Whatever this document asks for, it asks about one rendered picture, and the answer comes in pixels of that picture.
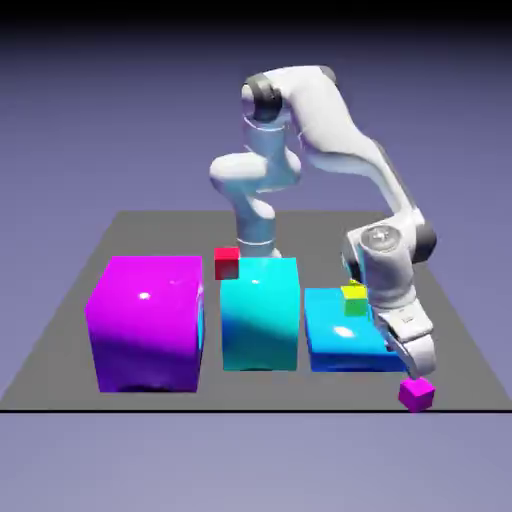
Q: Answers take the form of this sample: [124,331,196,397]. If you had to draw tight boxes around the small yellow-green cube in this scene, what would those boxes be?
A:
[339,284,369,318]

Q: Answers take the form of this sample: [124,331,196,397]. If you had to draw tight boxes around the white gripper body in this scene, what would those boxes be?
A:
[376,303,437,380]

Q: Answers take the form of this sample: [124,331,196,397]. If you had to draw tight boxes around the small red cube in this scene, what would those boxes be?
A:
[213,246,241,281]

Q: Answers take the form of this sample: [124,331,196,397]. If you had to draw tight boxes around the large magenta box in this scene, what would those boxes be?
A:
[84,255,205,394]

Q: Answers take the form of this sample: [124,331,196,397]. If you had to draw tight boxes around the large cyan box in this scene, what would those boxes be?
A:
[219,256,301,372]

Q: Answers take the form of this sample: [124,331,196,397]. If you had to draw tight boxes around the small magenta cube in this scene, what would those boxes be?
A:
[398,377,436,414]

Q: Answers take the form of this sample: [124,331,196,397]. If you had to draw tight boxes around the large blue box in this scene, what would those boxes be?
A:
[304,286,410,373]

